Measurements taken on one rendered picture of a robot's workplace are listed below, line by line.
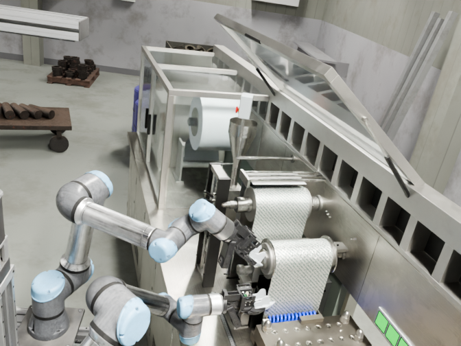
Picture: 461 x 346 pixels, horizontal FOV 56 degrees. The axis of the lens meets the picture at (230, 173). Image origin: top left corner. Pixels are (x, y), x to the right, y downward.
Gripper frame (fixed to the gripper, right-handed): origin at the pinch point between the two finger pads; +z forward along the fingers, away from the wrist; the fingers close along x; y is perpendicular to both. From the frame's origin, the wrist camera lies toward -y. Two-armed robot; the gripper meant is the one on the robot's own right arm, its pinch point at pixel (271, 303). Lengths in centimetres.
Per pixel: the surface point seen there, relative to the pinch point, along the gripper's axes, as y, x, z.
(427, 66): 58, 214, 230
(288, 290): 5.6, -0.2, 5.9
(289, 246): 22.0, 4.2, 4.8
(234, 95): 50, 102, 10
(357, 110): 80, -14, 4
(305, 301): -0.7, -0.3, 14.6
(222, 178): 35, 33, -14
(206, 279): -14.2, 33.0, -15.0
